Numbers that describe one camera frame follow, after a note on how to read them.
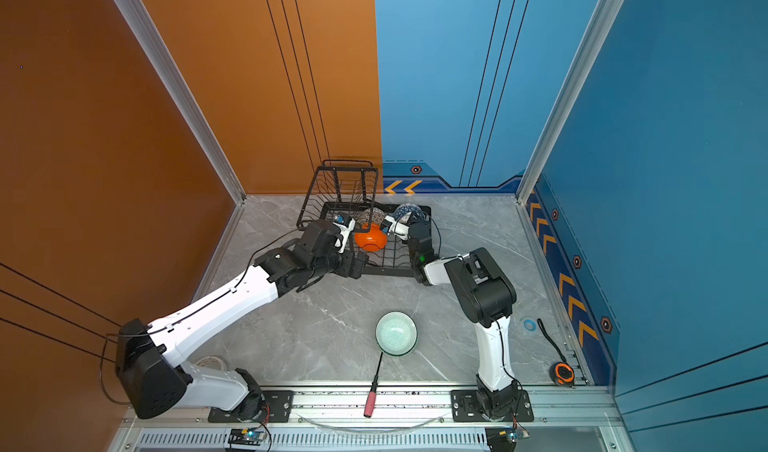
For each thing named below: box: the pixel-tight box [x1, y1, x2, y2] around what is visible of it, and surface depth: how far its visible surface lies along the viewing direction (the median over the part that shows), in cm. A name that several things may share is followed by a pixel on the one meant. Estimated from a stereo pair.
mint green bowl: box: [375, 311, 419, 357], surface depth 84 cm
